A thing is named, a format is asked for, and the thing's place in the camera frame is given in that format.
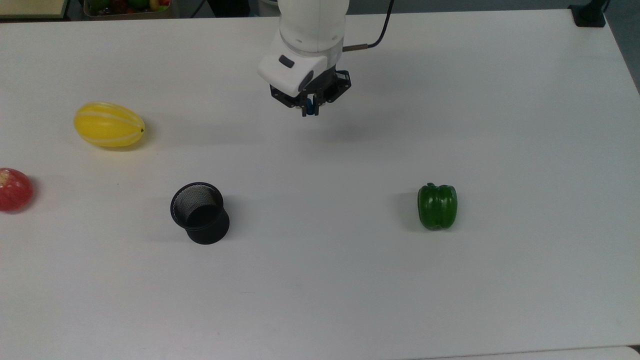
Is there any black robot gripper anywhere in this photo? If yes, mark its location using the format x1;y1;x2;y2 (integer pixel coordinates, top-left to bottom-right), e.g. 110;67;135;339
270;69;352;119

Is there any black mesh pen cup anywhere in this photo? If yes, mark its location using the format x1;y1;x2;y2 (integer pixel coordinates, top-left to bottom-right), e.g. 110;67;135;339
170;182;231;246

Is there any green bell pepper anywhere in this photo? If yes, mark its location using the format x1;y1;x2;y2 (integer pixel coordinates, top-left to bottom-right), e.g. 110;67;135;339
417;182;459;231

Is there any yellow striped melon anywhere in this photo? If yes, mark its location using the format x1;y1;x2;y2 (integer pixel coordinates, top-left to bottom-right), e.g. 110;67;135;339
73;102;146;148

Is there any bin of toy fruit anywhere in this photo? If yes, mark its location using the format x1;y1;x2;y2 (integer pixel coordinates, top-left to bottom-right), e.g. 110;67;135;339
82;0;174;20

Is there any black stand base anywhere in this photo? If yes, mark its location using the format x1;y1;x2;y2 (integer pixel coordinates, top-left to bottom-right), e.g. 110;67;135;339
568;0;609;28

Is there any light wooden table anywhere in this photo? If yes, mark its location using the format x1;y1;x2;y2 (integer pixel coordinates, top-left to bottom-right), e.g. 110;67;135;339
0;0;69;20

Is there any red apple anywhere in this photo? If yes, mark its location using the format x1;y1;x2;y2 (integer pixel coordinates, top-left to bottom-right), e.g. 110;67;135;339
0;168;35;213

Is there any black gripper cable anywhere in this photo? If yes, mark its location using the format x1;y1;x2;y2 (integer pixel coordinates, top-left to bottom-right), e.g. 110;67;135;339
342;0;396;53

